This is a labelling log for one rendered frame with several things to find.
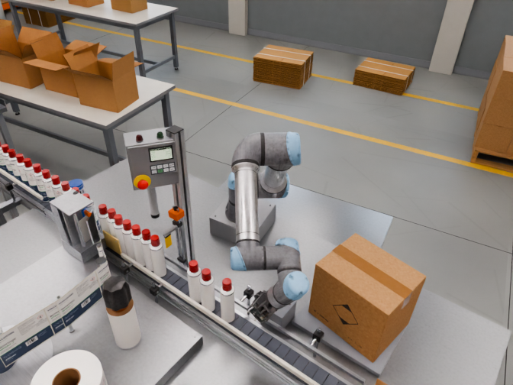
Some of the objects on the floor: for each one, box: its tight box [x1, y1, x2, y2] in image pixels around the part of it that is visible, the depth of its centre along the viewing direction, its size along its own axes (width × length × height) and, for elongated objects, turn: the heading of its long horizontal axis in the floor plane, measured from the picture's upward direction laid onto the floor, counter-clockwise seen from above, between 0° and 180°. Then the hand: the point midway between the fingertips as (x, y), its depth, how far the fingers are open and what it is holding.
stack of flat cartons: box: [253, 44, 314, 89], centre depth 560 cm, size 64×53×31 cm
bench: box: [5, 0, 179, 77], centre depth 573 cm, size 220×80×78 cm, turn 61°
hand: (256, 308), depth 156 cm, fingers closed
